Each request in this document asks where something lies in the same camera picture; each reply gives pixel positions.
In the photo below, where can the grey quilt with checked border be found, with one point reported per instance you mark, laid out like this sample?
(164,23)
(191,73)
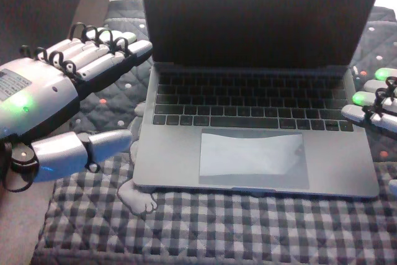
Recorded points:
(217,231)

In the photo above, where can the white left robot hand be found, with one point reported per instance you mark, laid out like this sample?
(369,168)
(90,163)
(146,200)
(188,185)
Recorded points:
(37,91)

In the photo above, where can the silver grey laptop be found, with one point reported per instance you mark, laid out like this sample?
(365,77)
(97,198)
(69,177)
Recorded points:
(254,153)

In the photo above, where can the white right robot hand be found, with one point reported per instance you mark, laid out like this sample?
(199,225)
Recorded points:
(380,116)

